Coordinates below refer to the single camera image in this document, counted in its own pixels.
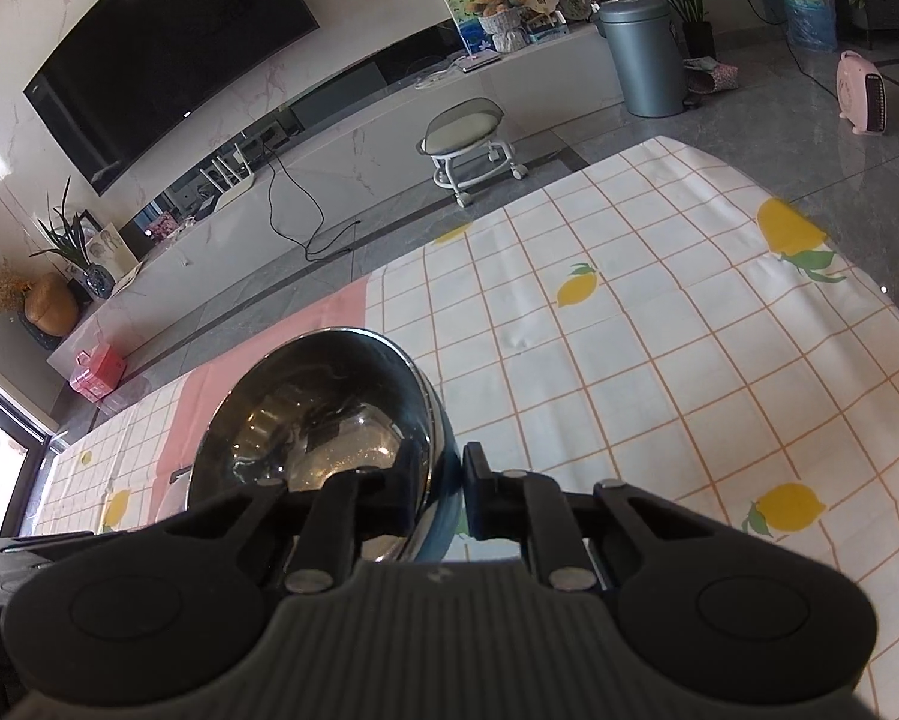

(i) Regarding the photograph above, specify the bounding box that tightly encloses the blue steel bowl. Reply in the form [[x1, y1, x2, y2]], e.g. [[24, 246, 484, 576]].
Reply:
[[187, 327, 462, 562]]

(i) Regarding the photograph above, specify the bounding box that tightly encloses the red tissue box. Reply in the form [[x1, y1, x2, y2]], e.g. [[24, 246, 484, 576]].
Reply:
[[68, 343, 125, 403]]

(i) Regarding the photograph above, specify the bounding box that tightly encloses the checked lemon tablecloth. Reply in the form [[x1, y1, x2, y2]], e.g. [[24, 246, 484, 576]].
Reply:
[[34, 137, 899, 718]]

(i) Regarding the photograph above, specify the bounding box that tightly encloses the brown round vase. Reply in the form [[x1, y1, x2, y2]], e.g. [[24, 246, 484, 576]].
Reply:
[[23, 273, 80, 338]]

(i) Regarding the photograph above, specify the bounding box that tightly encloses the white wifi router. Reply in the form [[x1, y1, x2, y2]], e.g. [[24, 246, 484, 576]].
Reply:
[[199, 145, 255, 211]]

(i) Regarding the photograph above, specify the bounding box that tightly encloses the green potted aloe plant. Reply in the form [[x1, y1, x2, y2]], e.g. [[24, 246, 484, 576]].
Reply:
[[33, 179, 116, 301]]

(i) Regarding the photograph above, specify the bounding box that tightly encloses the white rolling stool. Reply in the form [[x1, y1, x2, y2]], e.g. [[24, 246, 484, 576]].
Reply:
[[415, 98, 529, 208]]

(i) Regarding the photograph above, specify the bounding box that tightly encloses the white marble tv cabinet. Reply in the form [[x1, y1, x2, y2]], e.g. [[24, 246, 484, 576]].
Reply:
[[47, 26, 621, 376]]

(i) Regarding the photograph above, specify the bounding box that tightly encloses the blue picture book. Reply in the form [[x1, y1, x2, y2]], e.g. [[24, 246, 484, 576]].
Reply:
[[443, 0, 518, 55]]

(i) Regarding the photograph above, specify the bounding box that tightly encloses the grey round trash bin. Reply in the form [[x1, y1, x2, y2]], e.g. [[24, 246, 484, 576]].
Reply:
[[596, 0, 688, 119]]

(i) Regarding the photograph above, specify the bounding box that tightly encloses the pink fan heater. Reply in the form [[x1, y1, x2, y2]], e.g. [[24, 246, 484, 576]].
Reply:
[[836, 50, 887, 135]]

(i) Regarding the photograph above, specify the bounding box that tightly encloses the blue water bottle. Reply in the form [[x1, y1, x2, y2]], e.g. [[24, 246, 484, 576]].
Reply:
[[783, 0, 838, 52]]

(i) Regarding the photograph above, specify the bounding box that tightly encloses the black power cable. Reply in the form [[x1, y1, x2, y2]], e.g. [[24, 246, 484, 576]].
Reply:
[[265, 148, 363, 263]]

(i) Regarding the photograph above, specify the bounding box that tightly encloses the black wall television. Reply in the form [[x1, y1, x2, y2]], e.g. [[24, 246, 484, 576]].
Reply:
[[25, 0, 317, 195]]

